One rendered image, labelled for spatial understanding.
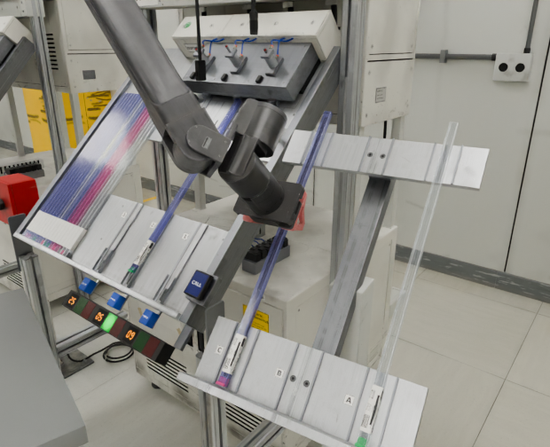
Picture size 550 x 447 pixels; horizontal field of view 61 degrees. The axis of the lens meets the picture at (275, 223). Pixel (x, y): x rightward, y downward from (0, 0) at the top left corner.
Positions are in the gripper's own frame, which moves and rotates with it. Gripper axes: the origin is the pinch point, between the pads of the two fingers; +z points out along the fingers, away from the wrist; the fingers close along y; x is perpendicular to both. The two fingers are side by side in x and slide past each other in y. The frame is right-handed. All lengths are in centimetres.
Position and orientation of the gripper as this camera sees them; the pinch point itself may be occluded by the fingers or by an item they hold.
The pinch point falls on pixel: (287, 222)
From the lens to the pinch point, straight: 79.3
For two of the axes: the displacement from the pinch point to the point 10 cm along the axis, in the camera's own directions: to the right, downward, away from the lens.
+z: 3.8, 4.1, 8.3
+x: -3.4, 9.0, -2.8
